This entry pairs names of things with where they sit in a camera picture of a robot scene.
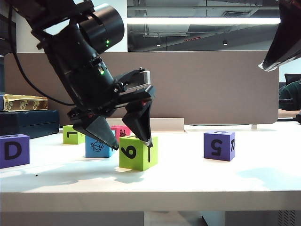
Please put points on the red LED ceiling sign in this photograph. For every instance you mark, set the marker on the red LED ceiling sign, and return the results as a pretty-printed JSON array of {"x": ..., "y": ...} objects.
[{"x": 192, "y": 39}]

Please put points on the dark navy storage box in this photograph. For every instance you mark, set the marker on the dark navy storage box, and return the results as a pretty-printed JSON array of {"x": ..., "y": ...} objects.
[{"x": 30, "y": 123}]

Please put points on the blue foam block fish picture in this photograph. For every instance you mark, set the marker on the blue foam block fish picture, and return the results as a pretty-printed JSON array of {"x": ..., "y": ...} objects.
[{"x": 98, "y": 152}]

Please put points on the purple foam block letter G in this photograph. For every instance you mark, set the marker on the purple foam block letter G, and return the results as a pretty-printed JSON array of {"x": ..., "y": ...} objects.
[{"x": 216, "y": 147}]

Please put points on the green foam block letter N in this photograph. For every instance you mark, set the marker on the green foam block letter N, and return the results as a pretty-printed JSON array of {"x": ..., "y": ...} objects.
[{"x": 134, "y": 160}]

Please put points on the dark vented panel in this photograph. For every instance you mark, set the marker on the dark vented panel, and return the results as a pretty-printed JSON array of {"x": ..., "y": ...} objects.
[{"x": 287, "y": 218}]

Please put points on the gold patterned box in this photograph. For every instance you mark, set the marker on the gold patterned box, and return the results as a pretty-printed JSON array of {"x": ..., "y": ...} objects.
[{"x": 26, "y": 103}]

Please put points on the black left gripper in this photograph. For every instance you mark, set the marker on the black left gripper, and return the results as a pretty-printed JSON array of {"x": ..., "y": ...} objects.
[{"x": 105, "y": 103}]

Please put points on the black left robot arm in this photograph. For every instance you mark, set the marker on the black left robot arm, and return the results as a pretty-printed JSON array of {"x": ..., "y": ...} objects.
[{"x": 70, "y": 58}]

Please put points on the red foam block zebra picture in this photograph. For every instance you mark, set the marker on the red foam block zebra picture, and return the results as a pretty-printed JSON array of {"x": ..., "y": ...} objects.
[{"x": 124, "y": 131}]

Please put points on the small blue box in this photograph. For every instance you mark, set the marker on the small blue box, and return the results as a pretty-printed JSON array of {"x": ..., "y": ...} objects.
[{"x": 2, "y": 103}]

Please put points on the green foam block letter L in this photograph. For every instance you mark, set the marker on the green foam block letter L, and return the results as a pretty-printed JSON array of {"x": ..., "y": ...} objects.
[{"x": 70, "y": 135}]

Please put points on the white ceiling light strip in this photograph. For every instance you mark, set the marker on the white ceiling light strip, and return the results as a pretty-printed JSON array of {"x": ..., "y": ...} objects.
[{"x": 200, "y": 21}]

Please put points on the round ceiling spotlight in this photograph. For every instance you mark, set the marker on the round ceiling spotlight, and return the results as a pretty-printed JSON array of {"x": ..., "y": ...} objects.
[{"x": 225, "y": 43}]

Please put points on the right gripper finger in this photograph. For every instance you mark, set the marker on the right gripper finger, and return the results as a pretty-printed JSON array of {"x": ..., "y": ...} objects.
[
  {"x": 282, "y": 61},
  {"x": 289, "y": 30}
]

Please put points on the person in dark green shirt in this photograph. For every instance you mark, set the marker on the person in dark green shirt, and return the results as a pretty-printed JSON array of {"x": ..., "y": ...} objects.
[{"x": 291, "y": 96}]

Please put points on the white divider foot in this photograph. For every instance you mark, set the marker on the white divider foot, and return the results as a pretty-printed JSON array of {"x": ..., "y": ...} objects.
[{"x": 254, "y": 127}]

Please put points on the black office chair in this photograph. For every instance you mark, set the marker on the black office chair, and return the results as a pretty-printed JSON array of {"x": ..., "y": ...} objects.
[{"x": 291, "y": 78}]

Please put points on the purple foam block letter D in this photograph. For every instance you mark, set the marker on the purple foam block letter D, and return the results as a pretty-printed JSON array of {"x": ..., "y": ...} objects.
[{"x": 14, "y": 153}]

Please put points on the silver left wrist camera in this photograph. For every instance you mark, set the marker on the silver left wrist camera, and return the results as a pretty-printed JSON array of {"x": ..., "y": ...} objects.
[{"x": 141, "y": 80}]

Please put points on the brown fabric desk divider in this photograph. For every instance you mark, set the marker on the brown fabric desk divider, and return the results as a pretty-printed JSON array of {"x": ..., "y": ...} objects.
[{"x": 200, "y": 87}]

